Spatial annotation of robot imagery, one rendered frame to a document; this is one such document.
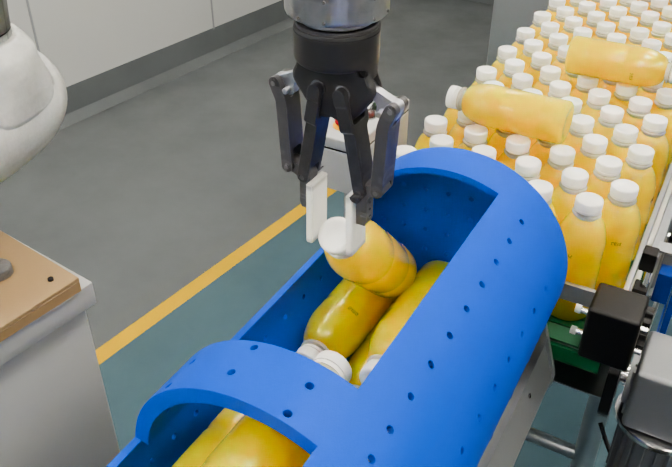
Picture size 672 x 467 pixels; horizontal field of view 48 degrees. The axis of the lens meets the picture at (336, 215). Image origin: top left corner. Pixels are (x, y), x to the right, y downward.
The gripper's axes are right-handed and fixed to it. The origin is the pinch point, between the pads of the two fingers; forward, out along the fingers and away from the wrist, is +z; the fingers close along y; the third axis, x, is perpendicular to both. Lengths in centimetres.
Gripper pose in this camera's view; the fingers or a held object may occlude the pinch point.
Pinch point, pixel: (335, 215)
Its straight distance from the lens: 74.7
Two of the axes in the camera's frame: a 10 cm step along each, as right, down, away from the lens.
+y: 8.7, 2.8, -4.1
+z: 0.0, 8.3, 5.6
